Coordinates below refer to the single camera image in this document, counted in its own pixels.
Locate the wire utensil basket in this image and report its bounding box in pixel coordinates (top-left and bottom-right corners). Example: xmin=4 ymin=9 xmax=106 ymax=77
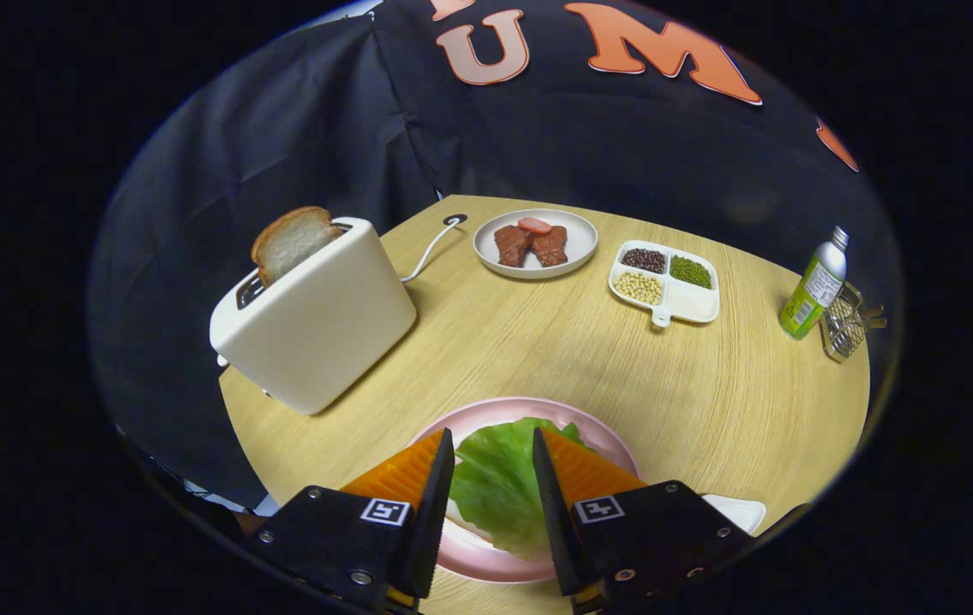
xmin=819 ymin=282 xmax=887 ymax=364

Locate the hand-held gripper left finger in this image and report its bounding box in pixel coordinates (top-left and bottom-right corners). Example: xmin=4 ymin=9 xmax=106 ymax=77
xmin=247 ymin=428 xmax=456 ymax=612

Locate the plain white plate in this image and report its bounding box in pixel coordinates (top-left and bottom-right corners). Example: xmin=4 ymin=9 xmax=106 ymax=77
xmin=700 ymin=493 xmax=767 ymax=536

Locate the pile of soy beans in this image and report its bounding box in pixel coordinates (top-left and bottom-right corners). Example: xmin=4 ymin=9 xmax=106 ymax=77
xmin=613 ymin=270 xmax=664 ymax=306

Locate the divided white dish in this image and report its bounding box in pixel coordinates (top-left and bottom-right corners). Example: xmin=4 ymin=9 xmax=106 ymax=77
xmin=608 ymin=240 xmax=721 ymax=329

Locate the green label metal bottle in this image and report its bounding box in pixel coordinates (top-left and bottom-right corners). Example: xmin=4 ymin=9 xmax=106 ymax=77
xmin=779 ymin=226 xmax=849 ymax=342

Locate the green lettuce leaf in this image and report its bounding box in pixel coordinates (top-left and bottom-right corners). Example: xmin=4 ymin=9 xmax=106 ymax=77
xmin=449 ymin=417 xmax=594 ymax=562

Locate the white toaster cable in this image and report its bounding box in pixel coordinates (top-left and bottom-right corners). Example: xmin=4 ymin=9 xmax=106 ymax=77
xmin=401 ymin=215 xmax=467 ymax=284

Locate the pile of green beans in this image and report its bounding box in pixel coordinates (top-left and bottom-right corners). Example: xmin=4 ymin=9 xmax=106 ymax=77
xmin=670 ymin=255 xmax=713 ymax=290

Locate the black backdrop cloth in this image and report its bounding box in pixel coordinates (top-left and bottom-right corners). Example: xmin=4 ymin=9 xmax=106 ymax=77
xmin=93 ymin=0 xmax=888 ymax=513

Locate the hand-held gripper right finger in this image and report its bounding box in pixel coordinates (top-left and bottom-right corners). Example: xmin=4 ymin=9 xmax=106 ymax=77
xmin=532 ymin=427 xmax=756 ymax=614

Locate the round white plate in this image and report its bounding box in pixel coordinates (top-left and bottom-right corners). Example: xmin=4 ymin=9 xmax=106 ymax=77
xmin=473 ymin=209 xmax=599 ymax=280

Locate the pink plate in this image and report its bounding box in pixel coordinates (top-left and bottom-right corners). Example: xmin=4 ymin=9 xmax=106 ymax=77
xmin=405 ymin=396 xmax=642 ymax=585

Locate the brown-crusted bread slice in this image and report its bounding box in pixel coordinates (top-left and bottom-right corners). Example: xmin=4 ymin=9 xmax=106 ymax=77
xmin=250 ymin=206 xmax=343 ymax=288

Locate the white toaster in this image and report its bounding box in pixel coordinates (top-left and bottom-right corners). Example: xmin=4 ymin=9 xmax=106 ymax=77
xmin=209 ymin=217 xmax=418 ymax=417

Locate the brown meat piece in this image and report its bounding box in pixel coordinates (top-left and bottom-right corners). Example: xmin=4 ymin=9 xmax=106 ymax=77
xmin=495 ymin=225 xmax=534 ymax=268
xmin=531 ymin=225 xmax=569 ymax=268

